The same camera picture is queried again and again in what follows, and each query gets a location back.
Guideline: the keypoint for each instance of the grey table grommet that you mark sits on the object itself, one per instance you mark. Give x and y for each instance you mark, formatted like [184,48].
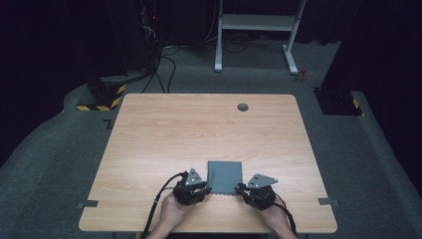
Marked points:
[243,107]

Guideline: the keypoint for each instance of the black yellow striped base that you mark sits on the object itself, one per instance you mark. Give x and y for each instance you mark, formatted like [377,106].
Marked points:
[106,96]

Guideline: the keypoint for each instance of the grey cloth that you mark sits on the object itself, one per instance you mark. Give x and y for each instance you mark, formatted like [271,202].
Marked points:
[225,177]

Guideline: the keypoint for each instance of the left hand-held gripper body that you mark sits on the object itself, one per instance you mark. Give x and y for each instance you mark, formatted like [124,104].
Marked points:
[187,192]

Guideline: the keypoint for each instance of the grey tape strip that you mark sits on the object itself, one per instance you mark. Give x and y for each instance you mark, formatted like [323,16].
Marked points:
[327,201]
[88,203]

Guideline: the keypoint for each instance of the person's right hand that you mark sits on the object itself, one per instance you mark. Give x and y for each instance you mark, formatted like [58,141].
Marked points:
[273,215]

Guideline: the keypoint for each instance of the small red floor object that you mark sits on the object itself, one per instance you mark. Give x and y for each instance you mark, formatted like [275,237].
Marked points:
[302,75]

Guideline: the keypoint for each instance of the white metal stand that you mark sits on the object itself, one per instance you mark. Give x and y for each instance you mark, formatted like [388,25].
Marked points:
[255,22]

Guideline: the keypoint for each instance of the person's left hand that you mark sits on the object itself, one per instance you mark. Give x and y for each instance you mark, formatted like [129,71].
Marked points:
[174,212]

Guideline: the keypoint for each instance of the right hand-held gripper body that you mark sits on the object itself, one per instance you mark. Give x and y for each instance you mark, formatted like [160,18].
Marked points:
[260,195]

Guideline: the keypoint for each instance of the black floor base plate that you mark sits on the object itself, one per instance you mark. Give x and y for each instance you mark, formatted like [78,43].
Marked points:
[336,101]

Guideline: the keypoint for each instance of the black equipment rack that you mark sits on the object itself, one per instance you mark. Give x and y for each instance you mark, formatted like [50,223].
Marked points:
[151,33]

